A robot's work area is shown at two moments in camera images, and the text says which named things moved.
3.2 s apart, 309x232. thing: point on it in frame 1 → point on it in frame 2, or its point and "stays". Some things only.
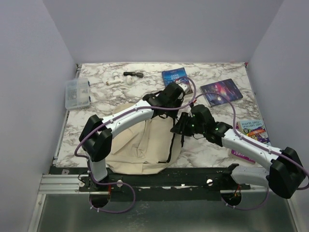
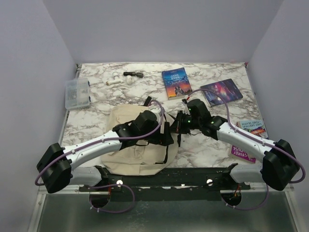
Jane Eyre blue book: x=178 y=74 stays
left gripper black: x=179 y=101 → x=165 y=138
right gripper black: x=181 y=126 stays
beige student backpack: x=148 y=147 stays
